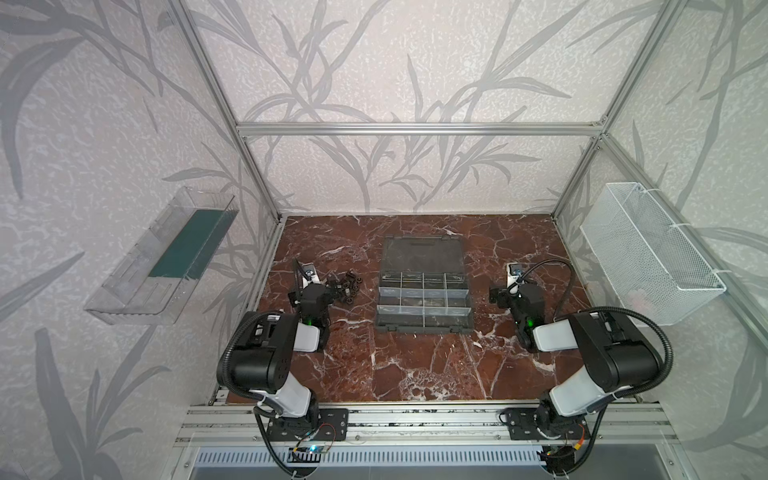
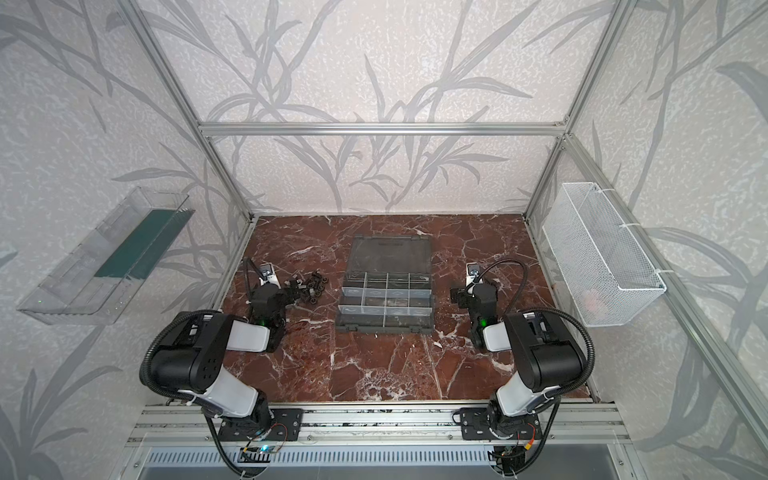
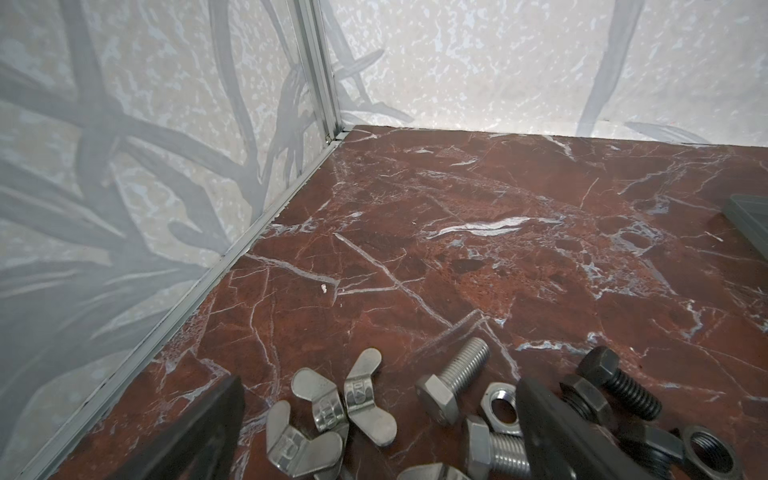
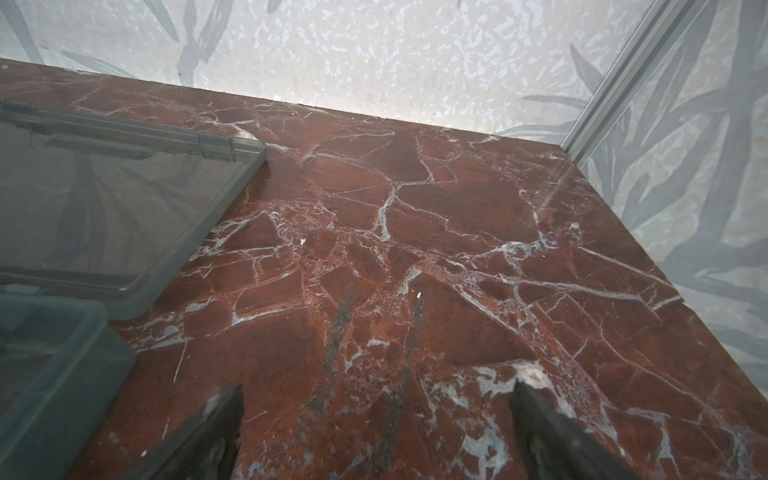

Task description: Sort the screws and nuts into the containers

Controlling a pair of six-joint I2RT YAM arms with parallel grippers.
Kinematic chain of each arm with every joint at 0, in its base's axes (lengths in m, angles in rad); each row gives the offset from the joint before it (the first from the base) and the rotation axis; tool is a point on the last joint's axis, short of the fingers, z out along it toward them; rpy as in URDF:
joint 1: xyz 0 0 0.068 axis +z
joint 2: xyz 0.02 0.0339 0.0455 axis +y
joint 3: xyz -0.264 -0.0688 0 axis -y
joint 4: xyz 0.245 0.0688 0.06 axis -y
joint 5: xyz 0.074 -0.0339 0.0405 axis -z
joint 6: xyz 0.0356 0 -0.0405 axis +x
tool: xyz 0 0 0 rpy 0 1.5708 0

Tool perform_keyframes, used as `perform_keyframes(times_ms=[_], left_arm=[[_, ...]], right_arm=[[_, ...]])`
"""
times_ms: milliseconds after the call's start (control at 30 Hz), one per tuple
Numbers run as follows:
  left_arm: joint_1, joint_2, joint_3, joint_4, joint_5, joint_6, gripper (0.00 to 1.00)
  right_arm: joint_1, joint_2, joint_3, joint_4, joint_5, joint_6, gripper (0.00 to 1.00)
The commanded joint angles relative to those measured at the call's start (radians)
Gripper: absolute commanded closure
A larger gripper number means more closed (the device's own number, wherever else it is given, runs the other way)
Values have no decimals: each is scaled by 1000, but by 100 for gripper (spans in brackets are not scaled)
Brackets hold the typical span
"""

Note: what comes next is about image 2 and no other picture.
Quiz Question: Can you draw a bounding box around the grey plastic compartment organizer box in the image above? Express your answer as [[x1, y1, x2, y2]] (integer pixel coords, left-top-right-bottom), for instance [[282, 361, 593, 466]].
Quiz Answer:
[[336, 235, 436, 335]]

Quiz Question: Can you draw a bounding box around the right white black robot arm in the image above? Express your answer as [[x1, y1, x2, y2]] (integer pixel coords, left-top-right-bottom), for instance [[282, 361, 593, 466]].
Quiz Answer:
[[450, 283, 596, 439]]

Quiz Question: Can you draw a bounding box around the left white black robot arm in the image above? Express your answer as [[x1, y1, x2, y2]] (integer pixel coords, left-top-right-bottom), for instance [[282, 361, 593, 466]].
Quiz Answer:
[[139, 282, 298, 437]]

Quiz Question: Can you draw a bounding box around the pile of black nuts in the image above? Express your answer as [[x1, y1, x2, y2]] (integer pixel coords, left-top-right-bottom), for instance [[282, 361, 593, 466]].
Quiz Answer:
[[288, 271, 328, 305]]

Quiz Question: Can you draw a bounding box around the green electronics board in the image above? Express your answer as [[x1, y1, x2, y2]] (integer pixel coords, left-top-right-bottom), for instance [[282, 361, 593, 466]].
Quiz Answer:
[[237, 445, 282, 464]]

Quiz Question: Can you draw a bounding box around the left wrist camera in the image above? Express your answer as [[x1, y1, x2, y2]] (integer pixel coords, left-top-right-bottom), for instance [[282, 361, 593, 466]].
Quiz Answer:
[[258, 263, 280, 286]]

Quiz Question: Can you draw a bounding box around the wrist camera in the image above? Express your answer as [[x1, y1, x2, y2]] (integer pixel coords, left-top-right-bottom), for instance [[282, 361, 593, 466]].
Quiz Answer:
[[258, 263, 280, 286], [465, 262, 482, 286]]

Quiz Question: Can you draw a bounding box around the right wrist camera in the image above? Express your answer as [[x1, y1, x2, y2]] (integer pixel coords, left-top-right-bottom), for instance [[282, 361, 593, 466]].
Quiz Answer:
[[465, 262, 482, 286]]

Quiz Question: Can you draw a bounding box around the right black corrugated cable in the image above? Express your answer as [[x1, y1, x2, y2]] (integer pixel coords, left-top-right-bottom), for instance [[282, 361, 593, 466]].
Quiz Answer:
[[473, 259, 596, 397]]

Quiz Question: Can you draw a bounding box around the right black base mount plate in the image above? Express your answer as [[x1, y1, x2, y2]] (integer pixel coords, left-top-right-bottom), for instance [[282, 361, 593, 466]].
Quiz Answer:
[[451, 405, 543, 441]]

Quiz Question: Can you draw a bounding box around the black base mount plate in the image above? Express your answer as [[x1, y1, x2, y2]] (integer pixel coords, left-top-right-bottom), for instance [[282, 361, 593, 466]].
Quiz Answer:
[[218, 408, 304, 442], [451, 405, 543, 441]]

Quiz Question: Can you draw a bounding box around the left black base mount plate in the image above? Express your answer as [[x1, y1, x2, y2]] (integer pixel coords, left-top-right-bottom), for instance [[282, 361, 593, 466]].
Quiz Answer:
[[218, 408, 304, 442]]

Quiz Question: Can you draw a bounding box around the white wire mesh basket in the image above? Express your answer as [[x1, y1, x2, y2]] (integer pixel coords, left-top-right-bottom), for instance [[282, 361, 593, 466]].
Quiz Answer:
[[543, 182, 667, 327]]

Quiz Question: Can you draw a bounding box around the aluminium front rail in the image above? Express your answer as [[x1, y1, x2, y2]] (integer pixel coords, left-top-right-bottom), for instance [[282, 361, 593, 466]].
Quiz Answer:
[[126, 400, 631, 447]]

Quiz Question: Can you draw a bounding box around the clear plastic wall bin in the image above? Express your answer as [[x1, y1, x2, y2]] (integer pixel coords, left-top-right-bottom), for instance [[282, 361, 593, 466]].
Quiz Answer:
[[17, 187, 195, 325]]

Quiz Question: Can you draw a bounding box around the aluminium cage frame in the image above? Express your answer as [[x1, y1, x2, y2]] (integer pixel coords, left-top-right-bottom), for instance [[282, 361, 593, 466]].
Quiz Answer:
[[117, 1, 767, 448]]

